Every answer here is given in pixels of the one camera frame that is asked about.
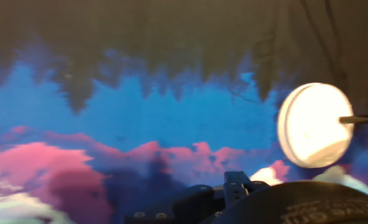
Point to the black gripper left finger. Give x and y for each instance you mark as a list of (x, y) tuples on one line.
[(190, 202)]

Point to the blue landscape print mat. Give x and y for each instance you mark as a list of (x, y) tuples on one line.
[(171, 109)]

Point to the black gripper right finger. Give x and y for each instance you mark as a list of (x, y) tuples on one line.
[(235, 186)]

